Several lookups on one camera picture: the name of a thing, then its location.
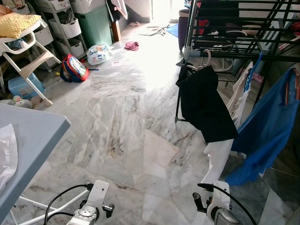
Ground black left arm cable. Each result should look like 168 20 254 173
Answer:
43 183 94 225

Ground printed white plastic bag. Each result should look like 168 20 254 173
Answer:
87 44 113 66

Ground dark pink crumpled cloth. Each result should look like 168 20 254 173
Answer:
124 41 140 51

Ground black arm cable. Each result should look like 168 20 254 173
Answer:
197 182 257 225
43 183 94 225

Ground pale plush toy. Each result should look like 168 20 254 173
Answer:
0 95 34 110

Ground yellow knitted cushion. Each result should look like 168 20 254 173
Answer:
0 13 42 39

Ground green plastic bin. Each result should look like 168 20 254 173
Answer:
71 0 113 47

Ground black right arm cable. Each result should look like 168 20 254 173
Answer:
197 182 257 225

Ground grey folding table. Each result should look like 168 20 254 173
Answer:
0 104 90 225

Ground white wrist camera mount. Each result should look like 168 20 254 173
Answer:
76 180 110 220
206 181 231 221

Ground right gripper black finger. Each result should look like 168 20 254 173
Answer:
192 191 210 212

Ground black garment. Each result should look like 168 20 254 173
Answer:
176 65 239 144

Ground blue plastic hanger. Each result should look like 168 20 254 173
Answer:
244 52 263 92

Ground black metal drying rack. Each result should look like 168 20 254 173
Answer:
175 0 300 123

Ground blue garment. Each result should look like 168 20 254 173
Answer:
225 68 300 186

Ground pale pink hanger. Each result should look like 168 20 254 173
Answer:
184 49 212 72

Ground red and blue backpack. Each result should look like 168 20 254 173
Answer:
60 53 90 83

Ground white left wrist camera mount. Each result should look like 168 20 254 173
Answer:
76 180 110 220

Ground white baby high chair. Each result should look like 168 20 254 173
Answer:
0 18 61 106

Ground light blue plastic box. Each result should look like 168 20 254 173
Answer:
7 73 45 100

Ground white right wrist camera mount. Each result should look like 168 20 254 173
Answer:
206 181 231 221

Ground white garment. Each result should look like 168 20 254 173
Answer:
202 62 254 187

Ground white storage drawer rack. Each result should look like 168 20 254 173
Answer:
28 0 86 59

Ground brown wooden cabinet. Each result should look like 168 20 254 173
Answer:
109 0 123 43

